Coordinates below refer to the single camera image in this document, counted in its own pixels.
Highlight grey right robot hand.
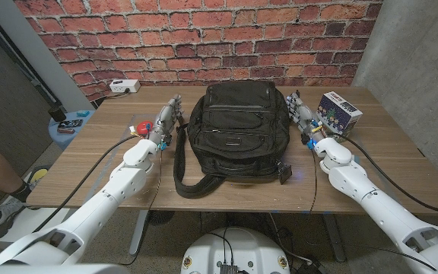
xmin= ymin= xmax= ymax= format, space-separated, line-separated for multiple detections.
xmin=285 ymin=90 xmax=327 ymax=142

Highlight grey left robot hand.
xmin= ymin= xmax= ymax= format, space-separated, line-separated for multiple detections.
xmin=148 ymin=94 xmax=184 ymax=145

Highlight black backpack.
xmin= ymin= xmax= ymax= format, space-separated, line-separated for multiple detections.
xmin=172 ymin=79 xmax=294 ymax=199

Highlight printed cardboard package box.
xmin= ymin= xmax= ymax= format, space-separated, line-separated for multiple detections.
xmin=316 ymin=91 xmax=363 ymax=139

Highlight white power strip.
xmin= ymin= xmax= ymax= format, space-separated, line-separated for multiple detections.
xmin=109 ymin=78 xmax=141 ymax=94

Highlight grey tape strip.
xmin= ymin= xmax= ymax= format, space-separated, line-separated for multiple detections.
xmin=84 ymin=113 xmax=137 ymax=201

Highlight black round fan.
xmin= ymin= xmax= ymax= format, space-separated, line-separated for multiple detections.
xmin=147 ymin=210 xmax=176 ymax=227

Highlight light blue round stool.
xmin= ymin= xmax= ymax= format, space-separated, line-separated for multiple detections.
xmin=47 ymin=109 xmax=97 ymax=150

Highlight black cup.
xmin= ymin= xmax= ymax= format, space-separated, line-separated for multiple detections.
xmin=48 ymin=106 xmax=67 ymax=123

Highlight grey table leg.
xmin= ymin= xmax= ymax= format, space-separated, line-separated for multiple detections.
xmin=129 ymin=209 xmax=150 ymax=256
xmin=322 ymin=213 xmax=348 ymax=263

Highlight yellow black disc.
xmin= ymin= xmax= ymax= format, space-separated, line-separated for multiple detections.
xmin=27 ymin=166 xmax=49 ymax=188

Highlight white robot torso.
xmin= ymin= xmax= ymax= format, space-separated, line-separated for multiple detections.
xmin=180 ymin=227 xmax=291 ymax=274

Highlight black power adapter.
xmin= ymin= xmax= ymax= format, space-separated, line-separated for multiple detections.
xmin=297 ymin=261 xmax=329 ymax=274

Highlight black power strip cord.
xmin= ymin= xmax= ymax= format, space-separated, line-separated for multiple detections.
xmin=91 ymin=88 xmax=132 ymax=109

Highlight thin black left wrist cable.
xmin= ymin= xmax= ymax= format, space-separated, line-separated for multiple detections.
xmin=119 ymin=148 xmax=163 ymax=266

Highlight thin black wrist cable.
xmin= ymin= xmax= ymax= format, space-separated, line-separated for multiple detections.
xmin=119 ymin=148 xmax=163 ymax=266
xmin=308 ymin=147 xmax=319 ymax=216

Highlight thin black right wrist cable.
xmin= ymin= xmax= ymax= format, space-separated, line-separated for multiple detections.
xmin=308 ymin=147 xmax=319 ymax=216

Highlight brick wall print backdrop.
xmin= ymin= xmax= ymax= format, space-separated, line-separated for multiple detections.
xmin=13 ymin=0 xmax=383 ymax=103

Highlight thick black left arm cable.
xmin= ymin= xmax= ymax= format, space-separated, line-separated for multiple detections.
xmin=31 ymin=135 xmax=141 ymax=234

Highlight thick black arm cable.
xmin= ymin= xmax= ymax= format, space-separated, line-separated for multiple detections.
xmin=332 ymin=132 xmax=438 ymax=216
xmin=31 ymin=135 xmax=141 ymax=234

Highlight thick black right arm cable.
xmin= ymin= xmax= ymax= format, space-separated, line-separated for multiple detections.
xmin=332 ymin=132 xmax=438 ymax=216

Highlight white floor cable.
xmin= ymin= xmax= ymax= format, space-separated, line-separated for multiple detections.
xmin=267 ymin=212 xmax=313 ymax=266

